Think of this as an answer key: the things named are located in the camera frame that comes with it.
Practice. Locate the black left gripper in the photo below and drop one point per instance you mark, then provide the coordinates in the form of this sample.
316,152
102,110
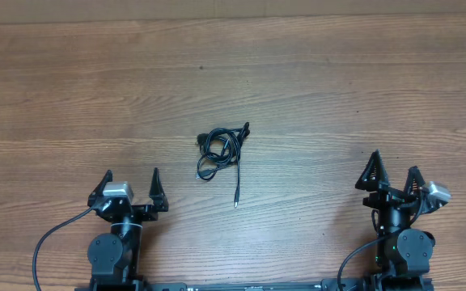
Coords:
155,193

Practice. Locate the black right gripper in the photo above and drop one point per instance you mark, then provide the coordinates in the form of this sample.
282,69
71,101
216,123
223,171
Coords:
387,196

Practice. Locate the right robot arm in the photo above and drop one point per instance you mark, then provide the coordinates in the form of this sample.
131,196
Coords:
402,252

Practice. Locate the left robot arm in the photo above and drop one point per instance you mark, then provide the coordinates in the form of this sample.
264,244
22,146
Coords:
114,256

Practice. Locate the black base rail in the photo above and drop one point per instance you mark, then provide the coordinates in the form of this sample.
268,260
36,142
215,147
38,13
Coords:
330,284

